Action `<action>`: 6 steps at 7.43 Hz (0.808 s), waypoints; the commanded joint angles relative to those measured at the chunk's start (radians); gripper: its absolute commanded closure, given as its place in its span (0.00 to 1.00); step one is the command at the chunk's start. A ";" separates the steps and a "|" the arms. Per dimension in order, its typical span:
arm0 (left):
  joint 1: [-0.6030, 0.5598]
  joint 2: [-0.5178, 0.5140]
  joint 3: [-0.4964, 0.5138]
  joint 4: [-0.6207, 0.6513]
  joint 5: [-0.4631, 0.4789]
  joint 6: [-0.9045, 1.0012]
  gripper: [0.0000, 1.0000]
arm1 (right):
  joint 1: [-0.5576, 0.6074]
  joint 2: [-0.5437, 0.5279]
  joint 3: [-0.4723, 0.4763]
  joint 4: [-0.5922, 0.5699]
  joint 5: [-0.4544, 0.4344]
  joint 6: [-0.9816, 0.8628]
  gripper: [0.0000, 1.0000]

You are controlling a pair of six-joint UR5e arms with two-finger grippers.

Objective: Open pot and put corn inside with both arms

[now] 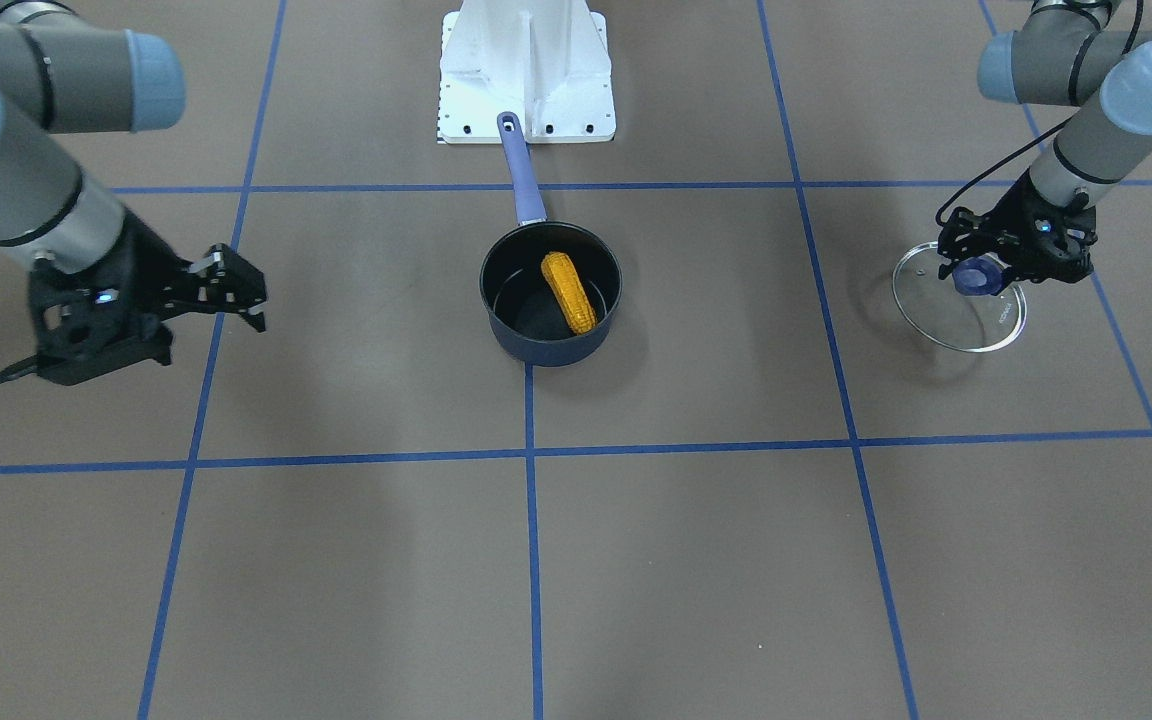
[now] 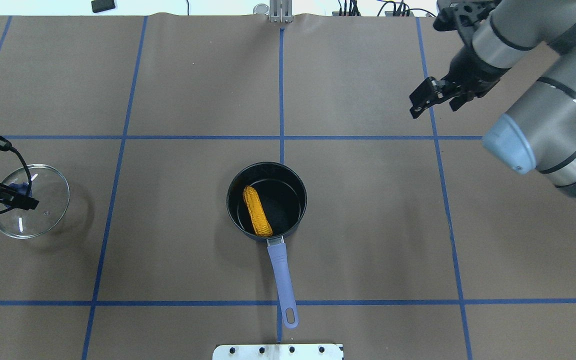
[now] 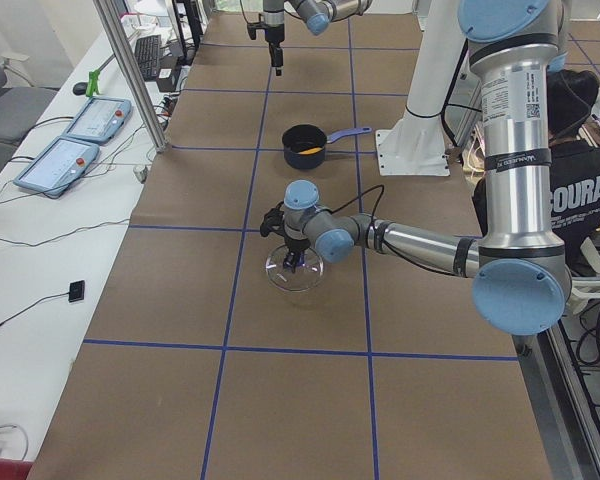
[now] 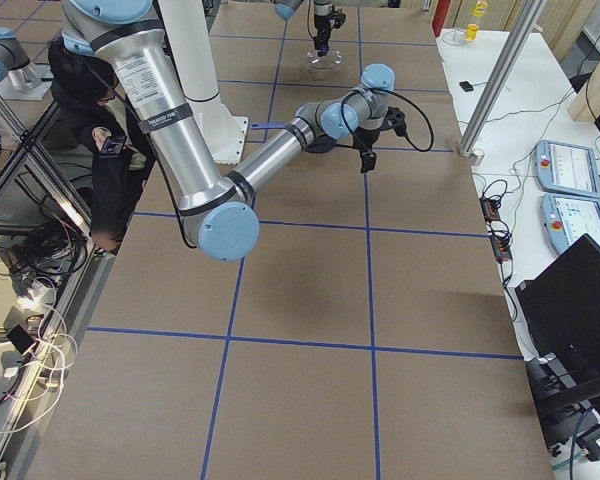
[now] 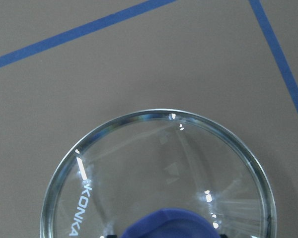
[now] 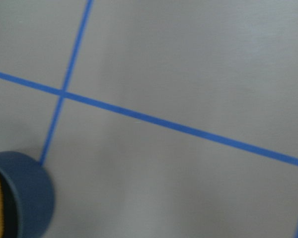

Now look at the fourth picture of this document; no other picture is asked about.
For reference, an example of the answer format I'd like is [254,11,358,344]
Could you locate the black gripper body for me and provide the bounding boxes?
[313,14,332,39]
[355,128,380,150]

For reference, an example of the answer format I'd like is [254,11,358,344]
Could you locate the glass pot lid blue knob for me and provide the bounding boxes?
[306,50,342,70]

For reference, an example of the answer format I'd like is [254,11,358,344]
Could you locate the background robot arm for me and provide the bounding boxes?
[0,27,53,101]

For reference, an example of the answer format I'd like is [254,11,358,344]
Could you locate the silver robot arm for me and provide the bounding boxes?
[61,1,395,261]
[273,0,340,59]

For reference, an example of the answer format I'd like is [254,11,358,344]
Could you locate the dark blue saucepan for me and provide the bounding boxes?
[250,122,350,154]

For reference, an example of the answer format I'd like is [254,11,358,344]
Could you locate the small black device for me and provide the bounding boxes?
[459,81,474,92]

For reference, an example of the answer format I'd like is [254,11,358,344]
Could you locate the yellow spring toy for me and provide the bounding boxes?
[465,23,480,42]

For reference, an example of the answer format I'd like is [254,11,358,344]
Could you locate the orange black usb hub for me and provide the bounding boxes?
[480,197,513,264]

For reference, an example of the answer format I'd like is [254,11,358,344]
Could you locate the upper teach pendant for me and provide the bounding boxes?
[533,139,600,199]

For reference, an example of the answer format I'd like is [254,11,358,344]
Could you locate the teach pendant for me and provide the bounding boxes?
[541,194,600,254]
[533,139,600,199]

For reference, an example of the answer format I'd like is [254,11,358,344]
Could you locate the lower teach pendant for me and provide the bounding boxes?
[541,194,600,254]

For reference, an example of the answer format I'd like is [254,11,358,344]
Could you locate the smartphone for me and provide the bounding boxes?
[100,135,127,157]

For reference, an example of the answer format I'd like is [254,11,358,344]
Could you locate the person in black jacket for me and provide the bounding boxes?
[48,34,155,254]

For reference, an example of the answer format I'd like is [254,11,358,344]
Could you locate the black laptop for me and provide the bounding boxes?
[515,234,600,374]

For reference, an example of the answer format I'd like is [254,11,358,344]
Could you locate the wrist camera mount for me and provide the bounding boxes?
[331,9,346,29]
[384,106,407,138]

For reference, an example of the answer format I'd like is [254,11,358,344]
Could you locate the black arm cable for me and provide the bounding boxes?
[339,89,435,153]

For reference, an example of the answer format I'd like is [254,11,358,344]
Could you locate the white camera mast base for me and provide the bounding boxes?
[159,0,248,164]

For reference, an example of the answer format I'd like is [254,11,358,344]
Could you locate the aluminium frame post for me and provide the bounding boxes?
[457,0,547,166]

